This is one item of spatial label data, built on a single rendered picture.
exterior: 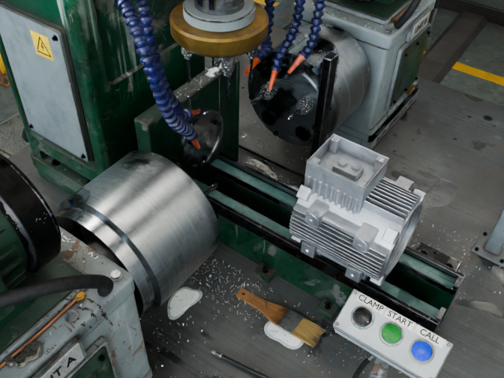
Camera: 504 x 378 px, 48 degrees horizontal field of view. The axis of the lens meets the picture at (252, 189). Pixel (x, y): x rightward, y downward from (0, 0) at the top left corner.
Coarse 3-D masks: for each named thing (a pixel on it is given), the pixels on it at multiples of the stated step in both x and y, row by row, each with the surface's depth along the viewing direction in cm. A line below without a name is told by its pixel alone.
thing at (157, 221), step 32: (128, 160) 101; (160, 160) 99; (96, 192) 94; (128, 192) 94; (160, 192) 95; (192, 192) 98; (64, 224) 94; (96, 224) 90; (128, 224) 90; (160, 224) 93; (192, 224) 97; (128, 256) 90; (160, 256) 92; (192, 256) 98; (160, 288) 94
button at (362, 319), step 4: (360, 308) 89; (364, 308) 89; (356, 312) 89; (360, 312) 89; (364, 312) 89; (368, 312) 88; (352, 316) 89; (356, 316) 89; (360, 316) 88; (364, 316) 88; (368, 316) 88; (356, 320) 88; (360, 320) 88; (364, 320) 88; (368, 320) 88; (356, 324) 88; (360, 324) 88; (364, 324) 88; (368, 324) 88
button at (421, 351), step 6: (420, 342) 85; (426, 342) 85; (414, 348) 85; (420, 348) 85; (426, 348) 84; (414, 354) 84; (420, 354) 84; (426, 354) 84; (420, 360) 84; (426, 360) 84
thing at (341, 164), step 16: (336, 144) 108; (352, 144) 107; (320, 160) 104; (336, 160) 108; (352, 160) 108; (368, 160) 107; (384, 160) 104; (320, 176) 104; (336, 176) 101; (352, 176) 104; (368, 176) 105; (384, 176) 108; (320, 192) 106; (336, 192) 103; (352, 192) 101; (368, 192) 102; (352, 208) 103
